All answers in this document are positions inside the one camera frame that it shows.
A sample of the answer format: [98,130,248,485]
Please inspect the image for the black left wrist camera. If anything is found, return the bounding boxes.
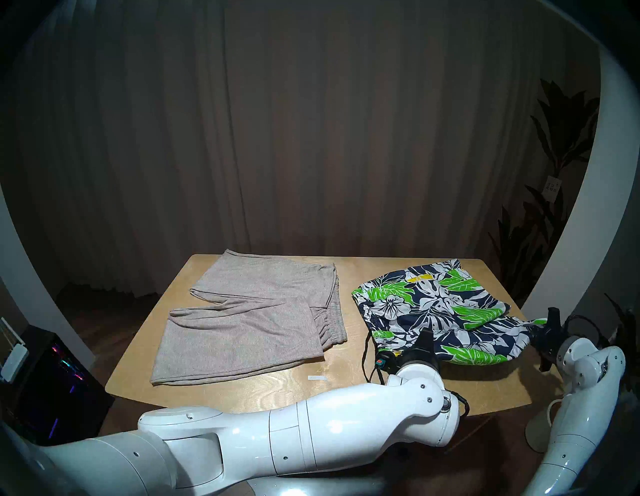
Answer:
[375,350,402,374]

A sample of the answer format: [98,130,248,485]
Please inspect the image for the black computer tower with lights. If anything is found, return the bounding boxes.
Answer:
[10,325,115,447]

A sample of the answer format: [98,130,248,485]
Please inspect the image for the white box device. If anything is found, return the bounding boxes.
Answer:
[0,345,29,384]

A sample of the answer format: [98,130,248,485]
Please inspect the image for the long beige curtain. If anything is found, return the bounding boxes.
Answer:
[0,0,601,301]

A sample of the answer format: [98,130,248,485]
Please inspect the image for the light wooden table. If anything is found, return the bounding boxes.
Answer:
[105,253,564,451]

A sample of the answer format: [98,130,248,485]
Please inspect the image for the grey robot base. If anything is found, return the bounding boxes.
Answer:
[247,475,401,496]

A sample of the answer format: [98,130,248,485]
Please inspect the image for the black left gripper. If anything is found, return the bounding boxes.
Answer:
[398,327,441,370]

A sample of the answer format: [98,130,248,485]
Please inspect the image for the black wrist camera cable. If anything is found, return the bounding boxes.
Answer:
[564,314,612,352]
[442,389,471,419]

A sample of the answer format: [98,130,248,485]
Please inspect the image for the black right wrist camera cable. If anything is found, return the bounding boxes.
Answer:
[564,314,612,352]

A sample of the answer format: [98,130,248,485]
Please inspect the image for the black left wrist camera cable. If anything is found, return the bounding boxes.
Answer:
[442,389,471,419]

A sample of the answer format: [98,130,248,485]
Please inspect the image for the tall dark leafy plant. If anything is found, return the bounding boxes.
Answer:
[487,77,601,306]

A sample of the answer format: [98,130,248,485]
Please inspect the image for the white round plant pot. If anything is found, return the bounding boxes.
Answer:
[525,397,564,453]

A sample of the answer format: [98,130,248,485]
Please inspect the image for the floral print shorts with drawstring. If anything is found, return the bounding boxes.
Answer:
[352,259,549,385]

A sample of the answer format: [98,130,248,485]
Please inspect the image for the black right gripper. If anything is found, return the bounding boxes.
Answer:
[530,307,569,362]

